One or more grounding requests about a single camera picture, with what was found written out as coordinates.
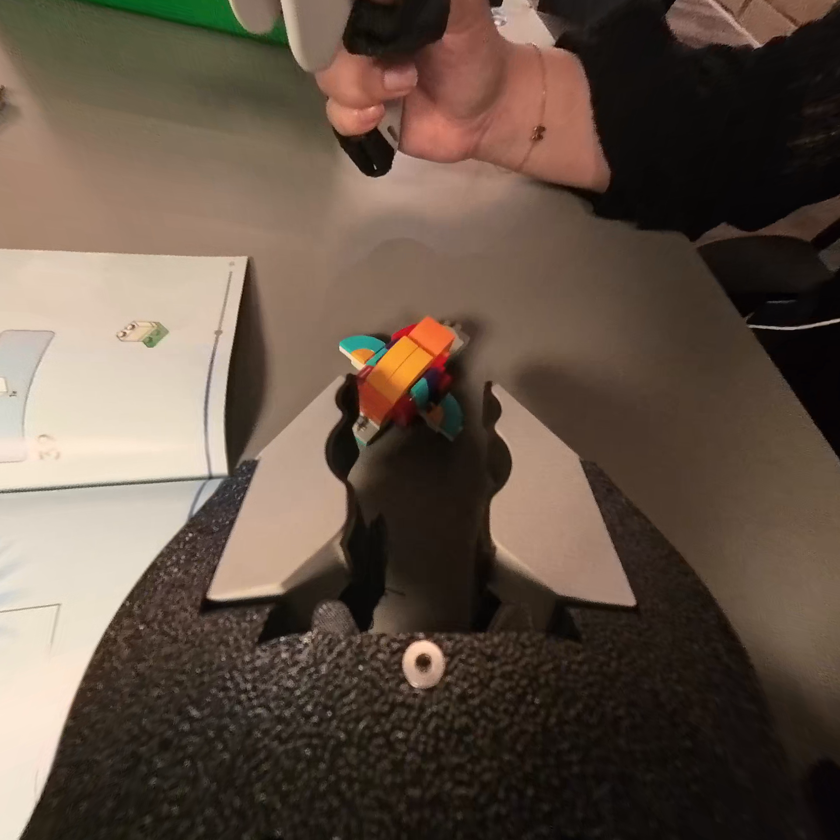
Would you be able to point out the person's right hand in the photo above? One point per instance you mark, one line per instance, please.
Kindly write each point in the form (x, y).
(472, 98)

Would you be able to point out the colourful lego model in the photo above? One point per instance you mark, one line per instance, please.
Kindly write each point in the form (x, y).
(407, 374)

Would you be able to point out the instruction booklet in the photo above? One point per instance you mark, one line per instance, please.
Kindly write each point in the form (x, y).
(118, 367)

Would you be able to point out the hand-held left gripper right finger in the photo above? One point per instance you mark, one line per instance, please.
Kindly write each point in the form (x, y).
(558, 525)

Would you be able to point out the person's right forearm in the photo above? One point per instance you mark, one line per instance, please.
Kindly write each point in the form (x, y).
(709, 131)

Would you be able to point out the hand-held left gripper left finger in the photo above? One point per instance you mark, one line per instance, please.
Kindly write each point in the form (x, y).
(289, 518)

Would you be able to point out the green plastic bin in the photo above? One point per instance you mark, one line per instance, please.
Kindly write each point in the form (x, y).
(164, 13)

